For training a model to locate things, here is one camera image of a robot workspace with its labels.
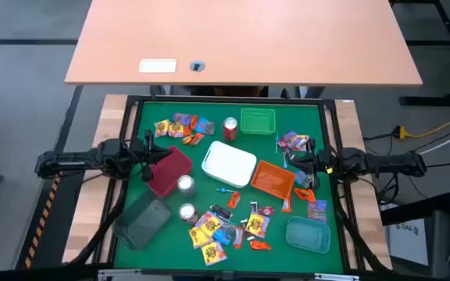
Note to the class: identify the orange white candy stick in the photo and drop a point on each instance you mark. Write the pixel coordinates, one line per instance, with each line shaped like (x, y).
(286, 203)

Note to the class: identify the clear candy packet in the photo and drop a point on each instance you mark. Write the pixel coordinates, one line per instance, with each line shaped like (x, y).
(308, 182)
(229, 228)

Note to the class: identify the orange plastic basket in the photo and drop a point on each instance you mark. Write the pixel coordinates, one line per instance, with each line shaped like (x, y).
(272, 179)

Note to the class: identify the green felt mat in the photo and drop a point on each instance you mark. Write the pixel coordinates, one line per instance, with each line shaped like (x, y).
(158, 109)

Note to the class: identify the blue lollipop white stick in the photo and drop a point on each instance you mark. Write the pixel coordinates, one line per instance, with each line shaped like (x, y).
(284, 160)
(222, 190)
(277, 142)

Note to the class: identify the small dark chocolate bar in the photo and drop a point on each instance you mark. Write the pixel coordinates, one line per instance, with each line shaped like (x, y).
(244, 224)
(253, 207)

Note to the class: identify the red soda can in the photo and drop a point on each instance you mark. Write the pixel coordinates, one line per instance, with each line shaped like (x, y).
(230, 129)

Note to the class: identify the teal plastic bin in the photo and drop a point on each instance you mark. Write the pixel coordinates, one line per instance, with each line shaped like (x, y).
(307, 234)

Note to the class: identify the purple rainbow candy packet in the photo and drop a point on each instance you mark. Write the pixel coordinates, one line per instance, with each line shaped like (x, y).
(317, 210)

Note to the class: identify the light wooden desk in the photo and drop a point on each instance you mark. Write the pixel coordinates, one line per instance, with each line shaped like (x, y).
(248, 39)

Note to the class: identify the pink round candy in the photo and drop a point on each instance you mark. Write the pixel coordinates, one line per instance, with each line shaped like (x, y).
(266, 210)

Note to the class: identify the green plastic basket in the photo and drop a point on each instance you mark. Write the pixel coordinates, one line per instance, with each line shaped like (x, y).
(258, 121)

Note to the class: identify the silver drink can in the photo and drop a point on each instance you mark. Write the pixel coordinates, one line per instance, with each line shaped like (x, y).
(186, 186)
(188, 213)

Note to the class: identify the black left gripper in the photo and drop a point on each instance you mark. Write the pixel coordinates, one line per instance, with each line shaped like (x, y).
(148, 171)

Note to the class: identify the maroon plastic bin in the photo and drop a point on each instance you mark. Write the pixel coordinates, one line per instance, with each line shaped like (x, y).
(170, 171)

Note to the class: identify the white plastic bin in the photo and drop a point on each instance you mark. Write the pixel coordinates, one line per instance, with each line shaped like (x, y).
(225, 160)

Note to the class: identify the black desk legs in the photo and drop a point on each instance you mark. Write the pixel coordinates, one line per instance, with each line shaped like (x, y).
(158, 90)

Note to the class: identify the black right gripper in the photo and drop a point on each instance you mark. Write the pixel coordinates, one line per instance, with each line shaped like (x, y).
(313, 164)

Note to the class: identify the yellow sour candy packet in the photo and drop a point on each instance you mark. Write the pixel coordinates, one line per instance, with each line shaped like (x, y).
(213, 253)
(176, 129)
(198, 237)
(257, 224)
(161, 128)
(209, 223)

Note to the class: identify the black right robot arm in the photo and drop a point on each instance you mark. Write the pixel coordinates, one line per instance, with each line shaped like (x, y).
(385, 164)

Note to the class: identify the orange silver candy wrapper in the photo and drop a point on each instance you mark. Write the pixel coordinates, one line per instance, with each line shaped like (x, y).
(238, 237)

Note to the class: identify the dark transparent plastic bin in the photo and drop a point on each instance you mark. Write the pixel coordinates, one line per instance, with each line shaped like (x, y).
(143, 222)

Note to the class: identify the white cardboard box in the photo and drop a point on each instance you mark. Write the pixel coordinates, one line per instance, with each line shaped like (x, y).
(408, 242)

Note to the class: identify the black desk frame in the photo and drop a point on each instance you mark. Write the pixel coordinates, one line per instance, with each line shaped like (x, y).
(424, 100)

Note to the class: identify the black yellow striped panel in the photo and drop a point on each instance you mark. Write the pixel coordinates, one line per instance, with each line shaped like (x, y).
(49, 218)

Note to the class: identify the blue pink candy packet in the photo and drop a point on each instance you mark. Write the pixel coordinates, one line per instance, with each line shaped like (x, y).
(204, 126)

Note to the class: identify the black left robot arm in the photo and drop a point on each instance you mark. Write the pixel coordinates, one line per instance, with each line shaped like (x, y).
(72, 162)

